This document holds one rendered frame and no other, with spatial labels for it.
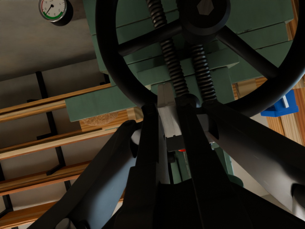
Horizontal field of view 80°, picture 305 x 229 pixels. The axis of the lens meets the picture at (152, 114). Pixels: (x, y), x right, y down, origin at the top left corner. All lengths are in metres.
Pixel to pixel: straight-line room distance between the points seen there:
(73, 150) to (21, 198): 1.15
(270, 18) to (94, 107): 0.44
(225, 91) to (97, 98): 0.29
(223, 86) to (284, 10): 0.23
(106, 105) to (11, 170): 3.38
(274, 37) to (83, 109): 0.46
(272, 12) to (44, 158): 3.31
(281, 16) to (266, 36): 0.05
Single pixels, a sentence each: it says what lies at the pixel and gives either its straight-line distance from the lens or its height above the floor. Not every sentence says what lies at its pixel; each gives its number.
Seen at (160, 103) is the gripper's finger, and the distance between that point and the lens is 0.15.
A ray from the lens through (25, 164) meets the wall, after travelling 3.62.
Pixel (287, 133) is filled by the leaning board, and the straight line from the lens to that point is 2.56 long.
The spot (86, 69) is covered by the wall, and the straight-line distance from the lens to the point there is 3.09.
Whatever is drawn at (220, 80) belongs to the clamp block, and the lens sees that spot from 0.34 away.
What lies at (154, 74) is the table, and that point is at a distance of 0.34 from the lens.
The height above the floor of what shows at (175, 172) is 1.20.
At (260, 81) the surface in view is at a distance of 0.64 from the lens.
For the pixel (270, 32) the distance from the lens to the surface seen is 0.49.
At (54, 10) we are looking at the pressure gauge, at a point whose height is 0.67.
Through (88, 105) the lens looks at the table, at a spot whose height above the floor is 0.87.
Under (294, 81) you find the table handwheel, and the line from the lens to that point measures 0.28.
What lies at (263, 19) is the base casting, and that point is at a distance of 0.50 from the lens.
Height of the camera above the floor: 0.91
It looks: 3 degrees up
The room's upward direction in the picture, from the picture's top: 167 degrees clockwise
